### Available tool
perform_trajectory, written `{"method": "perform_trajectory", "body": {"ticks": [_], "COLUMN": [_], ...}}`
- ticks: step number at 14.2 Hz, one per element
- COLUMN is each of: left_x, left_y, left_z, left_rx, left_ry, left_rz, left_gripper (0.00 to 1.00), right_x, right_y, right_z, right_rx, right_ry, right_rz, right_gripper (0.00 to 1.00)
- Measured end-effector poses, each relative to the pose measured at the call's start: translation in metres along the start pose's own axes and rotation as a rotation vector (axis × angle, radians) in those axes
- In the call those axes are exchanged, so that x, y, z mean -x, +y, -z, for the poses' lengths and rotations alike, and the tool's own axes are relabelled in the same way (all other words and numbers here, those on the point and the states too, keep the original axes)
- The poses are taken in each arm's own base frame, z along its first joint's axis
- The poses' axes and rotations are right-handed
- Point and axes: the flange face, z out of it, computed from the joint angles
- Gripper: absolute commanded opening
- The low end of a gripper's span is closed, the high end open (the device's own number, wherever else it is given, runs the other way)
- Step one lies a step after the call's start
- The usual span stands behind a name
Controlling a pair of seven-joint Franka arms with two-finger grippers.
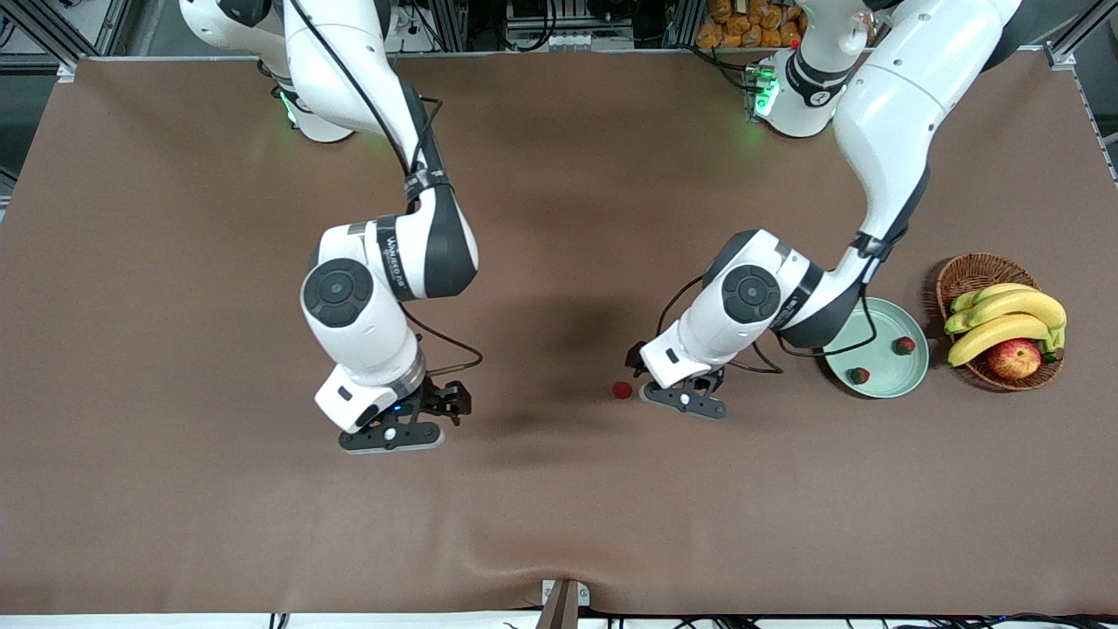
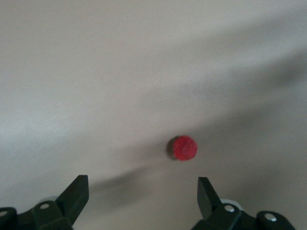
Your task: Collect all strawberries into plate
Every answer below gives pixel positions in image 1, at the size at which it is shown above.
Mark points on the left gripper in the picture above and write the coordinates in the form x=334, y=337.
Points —
x=635, y=356

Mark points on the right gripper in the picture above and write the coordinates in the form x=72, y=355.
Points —
x=442, y=399

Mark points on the red strawberry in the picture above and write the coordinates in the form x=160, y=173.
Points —
x=904, y=345
x=621, y=390
x=859, y=376

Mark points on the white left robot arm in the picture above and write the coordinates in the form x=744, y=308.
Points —
x=908, y=87

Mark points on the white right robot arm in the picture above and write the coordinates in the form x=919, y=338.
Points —
x=367, y=306

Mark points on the pale green plate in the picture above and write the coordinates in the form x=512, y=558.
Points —
x=891, y=371

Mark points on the plain table cloth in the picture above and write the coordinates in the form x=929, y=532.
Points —
x=559, y=262

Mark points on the brown wicker basket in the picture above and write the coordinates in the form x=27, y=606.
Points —
x=983, y=273

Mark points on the small greenish banana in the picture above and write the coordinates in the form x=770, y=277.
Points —
x=996, y=290

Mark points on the red apple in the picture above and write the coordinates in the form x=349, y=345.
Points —
x=1013, y=360

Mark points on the white terminal block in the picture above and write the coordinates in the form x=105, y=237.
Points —
x=585, y=40

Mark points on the bag of orange buns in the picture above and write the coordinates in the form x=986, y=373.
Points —
x=742, y=31

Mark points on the long yellow banana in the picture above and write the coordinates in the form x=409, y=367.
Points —
x=1022, y=304

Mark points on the black equipment box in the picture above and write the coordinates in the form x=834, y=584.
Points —
x=533, y=10

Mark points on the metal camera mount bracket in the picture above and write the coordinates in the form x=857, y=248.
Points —
x=563, y=603

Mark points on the aluminium frame post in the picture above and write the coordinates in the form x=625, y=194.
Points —
x=681, y=24
x=450, y=26

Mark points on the aluminium table side rail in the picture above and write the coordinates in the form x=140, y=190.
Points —
x=1099, y=122

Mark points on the aluminium frame strut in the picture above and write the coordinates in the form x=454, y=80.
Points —
x=118, y=26
x=1087, y=22

